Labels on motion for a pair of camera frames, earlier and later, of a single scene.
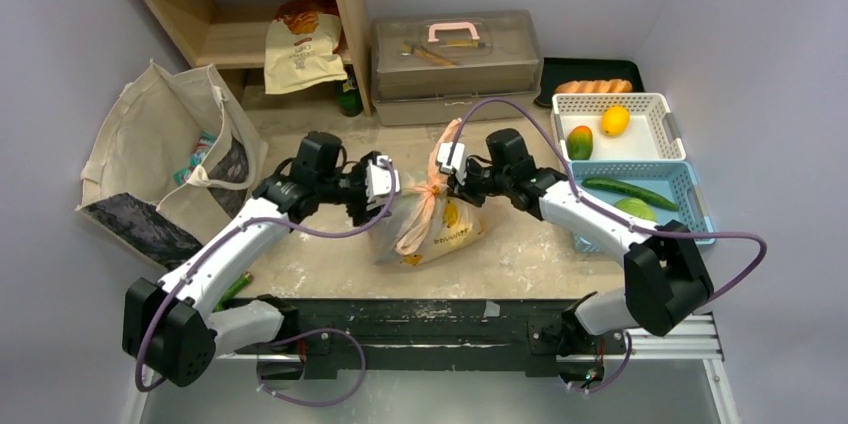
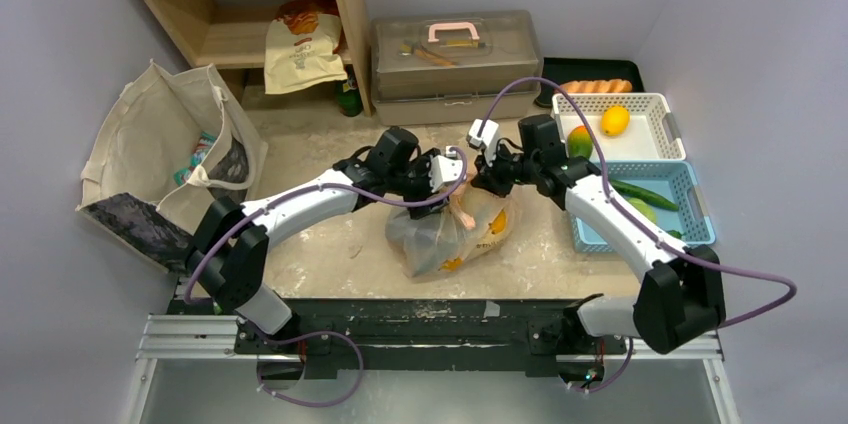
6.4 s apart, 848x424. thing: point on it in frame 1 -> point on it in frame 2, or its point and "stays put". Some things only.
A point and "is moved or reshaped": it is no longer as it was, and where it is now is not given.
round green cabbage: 636,207 stays put
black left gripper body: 351,192 -> 416,181
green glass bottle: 349,98 stays put
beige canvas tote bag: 172,160 stays put
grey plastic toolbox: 431,67 stays put
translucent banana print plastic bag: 427,222 is moved or reshaped
